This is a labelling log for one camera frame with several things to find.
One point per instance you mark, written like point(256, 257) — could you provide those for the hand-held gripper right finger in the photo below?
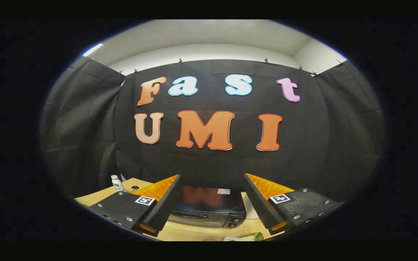
point(258, 203)

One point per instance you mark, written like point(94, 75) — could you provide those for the white bottle with green label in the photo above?
point(117, 184)

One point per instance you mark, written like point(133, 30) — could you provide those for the ceiling light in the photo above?
point(93, 49)

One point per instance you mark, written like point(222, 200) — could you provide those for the black toaster oven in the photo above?
point(209, 203)

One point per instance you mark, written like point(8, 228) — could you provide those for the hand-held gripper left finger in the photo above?
point(165, 206)

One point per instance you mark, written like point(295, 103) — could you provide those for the bread and lettuce sandwich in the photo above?
point(255, 236)

